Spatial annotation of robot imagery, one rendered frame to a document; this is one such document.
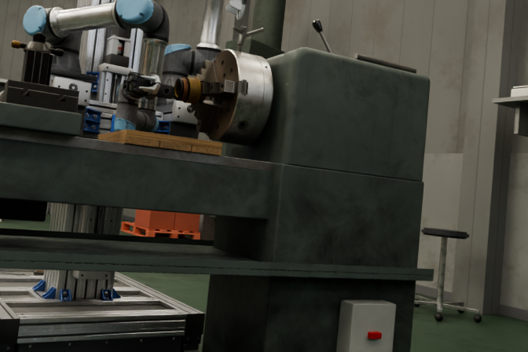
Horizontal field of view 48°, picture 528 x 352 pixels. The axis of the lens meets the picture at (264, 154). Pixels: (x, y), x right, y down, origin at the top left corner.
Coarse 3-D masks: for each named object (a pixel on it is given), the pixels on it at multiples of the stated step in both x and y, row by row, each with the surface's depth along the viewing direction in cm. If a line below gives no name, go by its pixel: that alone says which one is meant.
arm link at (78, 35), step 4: (72, 32) 238; (76, 32) 241; (80, 32) 243; (68, 36) 237; (72, 36) 239; (76, 36) 241; (80, 36) 244; (64, 40) 236; (68, 40) 238; (72, 40) 239; (76, 40) 241; (80, 40) 244; (52, 44) 237; (56, 44) 237; (60, 44) 237; (64, 44) 238; (68, 44) 239; (72, 44) 240; (76, 44) 241; (72, 48) 240; (76, 48) 241
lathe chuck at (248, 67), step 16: (224, 64) 202; (240, 64) 193; (256, 64) 197; (240, 80) 190; (256, 80) 193; (240, 96) 190; (256, 96) 192; (224, 112) 197; (240, 112) 191; (256, 112) 194; (224, 128) 196
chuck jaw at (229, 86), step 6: (204, 84) 194; (210, 84) 195; (216, 84) 193; (222, 84) 191; (228, 84) 190; (234, 84) 191; (240, 84) 191; (246, 84) 192; (204, 90) 194; (210, 90) 194; (216, 90) 193; (222, 90) 190; (228, 90) 190; (234, 90) 191; (240, 90) 190; (210, 96) 197; (216, 96) 197; (222, 96) 196; (228, 96) 196
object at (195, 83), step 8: (176, 80) 198; (184, 80) 194; (192, 80) 196; (176, 88) 199; (184, 88) 193; (192, 88) 194; (200, 88) 195; (176, 96) 197; (184, 96) 194; (192, 96) 195; (200, 96) 197; (192, 104) 200
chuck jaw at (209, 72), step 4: (204, 60) 208; (208, 60) 208; (204, 64) 207; (208, 64) 207; (212, 64) 208; (204, 68) 207; (208, 68) 206; (212, 68) 207; (216, 68) 208; (200, 72) 204; (204, 72) 204; (208, 72) 205; (212, 72) 206; (216, 72) 206; (196, 76) 201; (200, 76) 202; (204, 76) 203; (208, 76) 203; (212, 76) 204; (216, 76) 205; (200, 80) 201; (204, 80) 201; (208, 80) 202; (212, 80) 203; (216, 80) 204
